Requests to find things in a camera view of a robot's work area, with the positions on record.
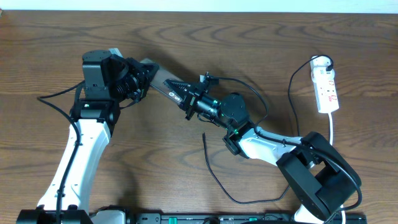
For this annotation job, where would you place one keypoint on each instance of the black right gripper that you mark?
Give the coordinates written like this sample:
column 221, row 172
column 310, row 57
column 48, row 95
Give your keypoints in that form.
column 190, row 93

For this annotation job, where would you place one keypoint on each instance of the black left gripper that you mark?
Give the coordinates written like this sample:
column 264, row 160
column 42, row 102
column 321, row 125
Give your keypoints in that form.
column 145, row 75

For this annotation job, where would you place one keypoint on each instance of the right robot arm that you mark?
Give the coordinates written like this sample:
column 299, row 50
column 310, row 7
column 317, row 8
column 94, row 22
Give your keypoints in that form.
column 318, row 175

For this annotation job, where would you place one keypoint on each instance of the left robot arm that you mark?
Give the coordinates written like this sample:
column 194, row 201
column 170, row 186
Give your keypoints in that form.
column 109, row 79

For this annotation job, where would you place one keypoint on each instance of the white usb charger plug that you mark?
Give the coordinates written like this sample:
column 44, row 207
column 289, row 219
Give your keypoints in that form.
column 322, row 61

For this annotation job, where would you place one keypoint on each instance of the white power strip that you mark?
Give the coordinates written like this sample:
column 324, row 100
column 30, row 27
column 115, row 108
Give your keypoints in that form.
column 325, row 90

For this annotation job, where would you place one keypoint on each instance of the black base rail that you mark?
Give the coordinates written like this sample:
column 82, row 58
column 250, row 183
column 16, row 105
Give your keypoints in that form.
column 156, row 218

